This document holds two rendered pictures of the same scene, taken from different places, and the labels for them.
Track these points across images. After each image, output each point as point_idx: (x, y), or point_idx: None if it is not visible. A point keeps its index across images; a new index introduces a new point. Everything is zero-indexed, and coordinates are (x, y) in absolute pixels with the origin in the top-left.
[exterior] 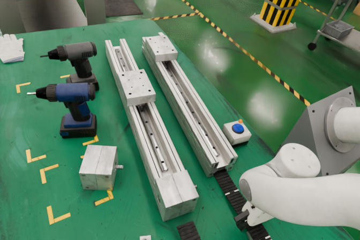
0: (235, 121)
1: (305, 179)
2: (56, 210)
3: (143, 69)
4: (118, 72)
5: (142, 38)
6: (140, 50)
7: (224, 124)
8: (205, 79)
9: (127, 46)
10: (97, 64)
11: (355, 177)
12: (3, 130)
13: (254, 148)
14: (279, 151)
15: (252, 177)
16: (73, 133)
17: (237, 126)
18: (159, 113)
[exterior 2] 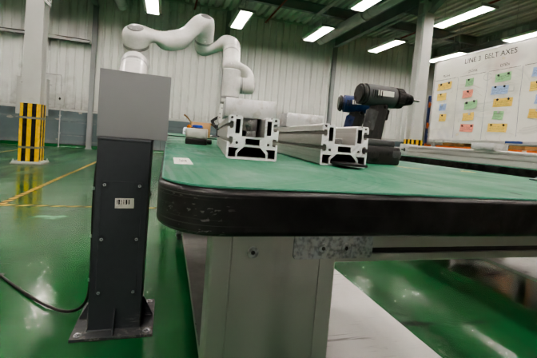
0: (193, 128)
1: (244, 65)
2: None
3: (288, 113)
4: (322, 116)
5: (279, 121)
6: (280, 162)
7: (207, 129)
8: (169, 146)
9: (314, 124)
10: (373, 166)
11: (233, 57)
12: (429, 165)
13: (182, 142)
14: (238, 70)
15: (253, 78)
16: None
17: (198, 125)
18: (273, 128)
